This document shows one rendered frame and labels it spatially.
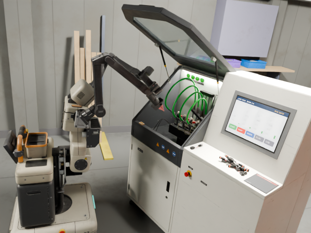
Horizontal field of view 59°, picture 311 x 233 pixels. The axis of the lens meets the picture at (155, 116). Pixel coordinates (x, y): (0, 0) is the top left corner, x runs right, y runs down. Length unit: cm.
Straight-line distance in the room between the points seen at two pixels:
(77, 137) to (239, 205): 130
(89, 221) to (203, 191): 98
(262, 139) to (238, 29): 284
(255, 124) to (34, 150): 163
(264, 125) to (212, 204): 68
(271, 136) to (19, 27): 322
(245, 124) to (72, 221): 157
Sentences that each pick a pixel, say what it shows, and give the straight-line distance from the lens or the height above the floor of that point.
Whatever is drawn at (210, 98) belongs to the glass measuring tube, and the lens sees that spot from 254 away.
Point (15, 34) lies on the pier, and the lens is 402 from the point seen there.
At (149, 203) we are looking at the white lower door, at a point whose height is 23.
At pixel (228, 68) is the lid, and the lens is 221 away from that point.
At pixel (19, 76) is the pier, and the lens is 412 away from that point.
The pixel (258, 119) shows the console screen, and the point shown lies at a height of 130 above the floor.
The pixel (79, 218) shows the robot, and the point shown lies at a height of 28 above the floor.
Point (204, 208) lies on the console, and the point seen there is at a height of 61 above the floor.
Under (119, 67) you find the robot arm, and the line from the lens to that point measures 192.
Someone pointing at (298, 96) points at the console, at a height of 153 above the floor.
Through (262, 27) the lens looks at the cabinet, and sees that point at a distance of 488.
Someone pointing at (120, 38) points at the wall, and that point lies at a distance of 419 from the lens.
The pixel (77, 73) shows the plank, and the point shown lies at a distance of 395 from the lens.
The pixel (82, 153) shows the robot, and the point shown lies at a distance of 228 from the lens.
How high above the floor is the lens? 195
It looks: 21 degrees down
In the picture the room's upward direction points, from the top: 6 degrees clockwise
